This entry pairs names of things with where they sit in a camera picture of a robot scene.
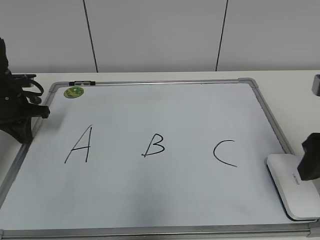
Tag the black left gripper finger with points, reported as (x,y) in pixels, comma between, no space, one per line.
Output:
(309,167)

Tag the white rectangular whiteboard eraser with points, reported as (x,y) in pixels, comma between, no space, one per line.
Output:
(300,198)

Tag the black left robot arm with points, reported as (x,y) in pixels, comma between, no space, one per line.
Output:
(20,102)

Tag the aluminium framed whiteboard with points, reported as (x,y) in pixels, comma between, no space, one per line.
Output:
(149,160)

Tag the green round magnet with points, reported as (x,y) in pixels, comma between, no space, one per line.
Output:
(73,92)

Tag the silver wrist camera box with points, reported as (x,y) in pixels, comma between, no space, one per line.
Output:
(316,85)

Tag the black marker on frame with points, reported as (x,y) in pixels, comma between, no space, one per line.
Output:
(82,83)

